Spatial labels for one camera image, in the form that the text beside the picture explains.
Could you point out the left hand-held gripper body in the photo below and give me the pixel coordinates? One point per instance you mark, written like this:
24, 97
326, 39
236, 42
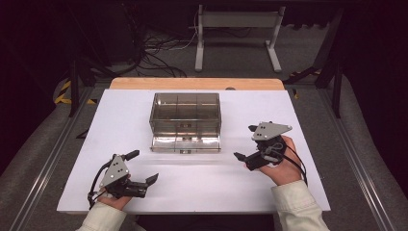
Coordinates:
114, 173

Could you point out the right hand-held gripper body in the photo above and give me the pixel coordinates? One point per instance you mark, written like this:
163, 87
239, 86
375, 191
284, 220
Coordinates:
269, 130

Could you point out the clear grey drawer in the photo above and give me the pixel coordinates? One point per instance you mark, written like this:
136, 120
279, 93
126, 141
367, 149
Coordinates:
166, 144

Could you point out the clear grey drawer box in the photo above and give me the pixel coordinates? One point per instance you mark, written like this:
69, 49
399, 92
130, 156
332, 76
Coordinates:
184, 110

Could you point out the person's left hand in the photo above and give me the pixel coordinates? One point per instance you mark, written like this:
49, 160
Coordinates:
114, 202

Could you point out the person's right hand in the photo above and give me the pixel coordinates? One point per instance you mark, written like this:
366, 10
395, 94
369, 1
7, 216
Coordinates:
285, 170

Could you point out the dark round table grommet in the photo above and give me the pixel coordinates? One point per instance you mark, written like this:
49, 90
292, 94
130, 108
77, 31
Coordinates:
230, 88

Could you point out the white board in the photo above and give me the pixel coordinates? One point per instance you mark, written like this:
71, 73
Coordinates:
198, 186

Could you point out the yellow and black hazard tape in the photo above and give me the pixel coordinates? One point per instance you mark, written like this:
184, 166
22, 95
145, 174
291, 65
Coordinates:
62, 96
301, 73

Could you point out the wooden table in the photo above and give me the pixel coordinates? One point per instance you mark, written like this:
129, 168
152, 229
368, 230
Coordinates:
160, 84

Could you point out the black metal stand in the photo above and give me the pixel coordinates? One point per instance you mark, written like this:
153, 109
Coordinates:
74, 89
336, 93

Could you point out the grey metal stand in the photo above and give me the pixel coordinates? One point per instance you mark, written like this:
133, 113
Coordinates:
239, 19

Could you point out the aluminium rail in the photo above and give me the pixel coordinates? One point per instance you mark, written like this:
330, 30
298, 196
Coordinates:
359, 166
48, 166

